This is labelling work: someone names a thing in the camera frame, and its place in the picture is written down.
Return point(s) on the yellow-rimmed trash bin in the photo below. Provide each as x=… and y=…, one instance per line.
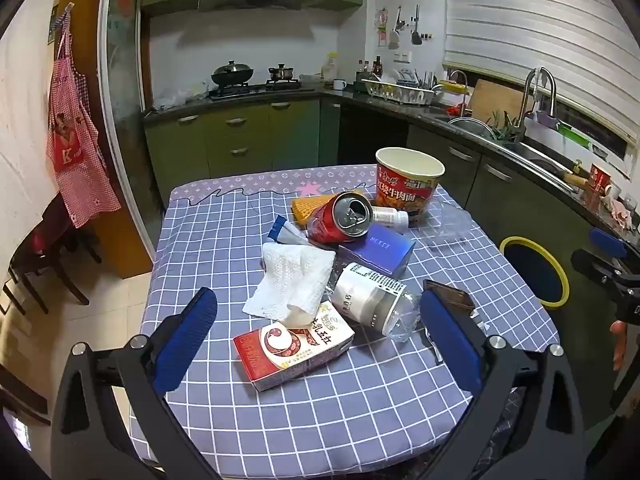
x=562, y=280

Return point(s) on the person's right hand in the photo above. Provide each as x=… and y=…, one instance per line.
x=620, y=345

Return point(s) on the red noodle cup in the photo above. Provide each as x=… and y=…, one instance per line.
x=600, y=177

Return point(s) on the black wok with lid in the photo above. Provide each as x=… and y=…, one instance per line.
x=231, y=74

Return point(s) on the small cooking pot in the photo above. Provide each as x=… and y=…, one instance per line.
x=283, y=73

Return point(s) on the wooden cutting board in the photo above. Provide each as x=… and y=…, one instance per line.
x=495, y=100

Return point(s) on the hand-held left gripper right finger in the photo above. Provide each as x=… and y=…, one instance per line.
x=450, y=345

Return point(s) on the red soda can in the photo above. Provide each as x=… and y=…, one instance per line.
x=325, y=225

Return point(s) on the sauce bottles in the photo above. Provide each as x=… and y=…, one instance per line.
x=372, y=67

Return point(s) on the green base cabinets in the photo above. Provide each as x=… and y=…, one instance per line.
x=240, y=145

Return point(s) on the white mug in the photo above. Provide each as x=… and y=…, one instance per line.
x=339, y=85

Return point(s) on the small white bottle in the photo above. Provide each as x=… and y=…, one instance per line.
x=387, y=216

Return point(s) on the brown snack wrapper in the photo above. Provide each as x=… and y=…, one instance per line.
x=452, y=297

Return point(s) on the dark wooden chair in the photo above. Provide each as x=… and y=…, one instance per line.
x=45, y=255

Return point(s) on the clear bottle with white label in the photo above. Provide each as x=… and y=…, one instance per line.
x=365, y=295

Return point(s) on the blue and white packet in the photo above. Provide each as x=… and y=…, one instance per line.
x=280, y=230

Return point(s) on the dish rack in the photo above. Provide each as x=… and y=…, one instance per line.
x=400, y=92

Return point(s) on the instant noodle cup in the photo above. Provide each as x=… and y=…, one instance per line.
x=400, y=185

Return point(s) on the white window blind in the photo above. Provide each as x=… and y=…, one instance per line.
x=525, y=20

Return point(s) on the green vegetables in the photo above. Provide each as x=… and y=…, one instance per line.
x=505, y=127

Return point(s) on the blue checkered tablecloth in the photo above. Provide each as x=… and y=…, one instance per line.
x=215, y=240

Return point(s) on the gas stove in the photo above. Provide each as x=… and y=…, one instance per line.
x=250, y=90

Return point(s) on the pink cloth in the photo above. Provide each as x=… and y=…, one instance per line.
x=622, y=210

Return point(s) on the white paper towel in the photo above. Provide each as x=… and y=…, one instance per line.
x=290, y=280

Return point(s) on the hanging kitchen utensils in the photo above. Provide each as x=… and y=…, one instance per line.
x=400, y=25

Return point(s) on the red checkered apron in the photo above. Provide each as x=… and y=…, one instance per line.
x=75, y=125

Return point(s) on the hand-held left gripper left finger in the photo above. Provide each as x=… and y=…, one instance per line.
x=185, y=340

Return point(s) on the red and white milk carton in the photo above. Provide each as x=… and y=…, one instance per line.
x=290, y=350

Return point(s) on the steel faucet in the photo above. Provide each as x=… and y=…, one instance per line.
x=549, y=80

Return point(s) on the clear plastic cup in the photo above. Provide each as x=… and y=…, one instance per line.
x=450, y=225

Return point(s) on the blue cardboard box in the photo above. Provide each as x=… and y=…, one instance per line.
x=380, y=252

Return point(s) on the metal colander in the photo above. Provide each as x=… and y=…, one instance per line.
x=470, y=127

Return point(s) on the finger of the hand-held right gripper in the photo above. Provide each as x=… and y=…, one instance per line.
x=607, y=243
x=592, y=265

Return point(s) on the steel sink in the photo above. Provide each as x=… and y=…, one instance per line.
x=540, y=157

